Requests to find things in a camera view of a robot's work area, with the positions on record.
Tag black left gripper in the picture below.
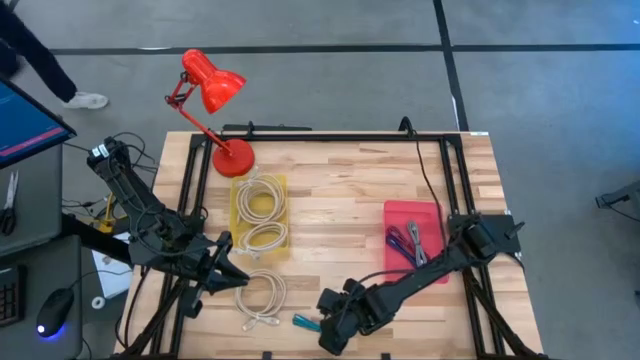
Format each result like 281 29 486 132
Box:
178 230 251 320

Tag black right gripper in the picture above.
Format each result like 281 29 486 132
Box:
316 278 387 357

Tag teal USB cable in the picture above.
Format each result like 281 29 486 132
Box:
292 313 322 334

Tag purple USB cable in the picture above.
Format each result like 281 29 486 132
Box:
384 234 419 269

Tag maroon USB cable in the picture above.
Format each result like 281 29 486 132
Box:
387 224 409 246

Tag grey USB cable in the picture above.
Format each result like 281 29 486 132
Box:
406 220 429 268

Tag yellow translucent plastic tray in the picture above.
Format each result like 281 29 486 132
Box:
228 173 291 259

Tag red translucent plastic tray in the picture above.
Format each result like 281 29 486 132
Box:
382 199 450 285

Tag white paper sheet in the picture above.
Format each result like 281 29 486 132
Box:
91 247 135 300

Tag black computer mouse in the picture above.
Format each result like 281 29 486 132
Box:
35 287 75 339

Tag red desk lamp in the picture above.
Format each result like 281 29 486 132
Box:
164 48 256 178

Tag grey side desk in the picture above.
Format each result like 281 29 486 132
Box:
0 144 84 360

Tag black keyboard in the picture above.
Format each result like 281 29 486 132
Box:
0 264 26 329

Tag scissors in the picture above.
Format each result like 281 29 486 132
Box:
0 170 20 236

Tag computer monitor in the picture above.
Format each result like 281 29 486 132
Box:
0 73 77 170

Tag person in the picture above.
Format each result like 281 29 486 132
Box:
0 0 110 110

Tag black stand foot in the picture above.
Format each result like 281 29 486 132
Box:
593 179 640 211

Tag yellow floor cable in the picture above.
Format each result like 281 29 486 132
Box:
101 193 120 235

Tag black rail mount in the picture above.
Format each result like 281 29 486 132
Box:
221 121 314 134

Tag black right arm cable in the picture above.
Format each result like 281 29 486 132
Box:
398 116 447 241

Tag black floor cable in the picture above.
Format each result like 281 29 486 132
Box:
63 131 161 177

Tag black aluminium table frame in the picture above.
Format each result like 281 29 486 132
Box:
114 130 546 360

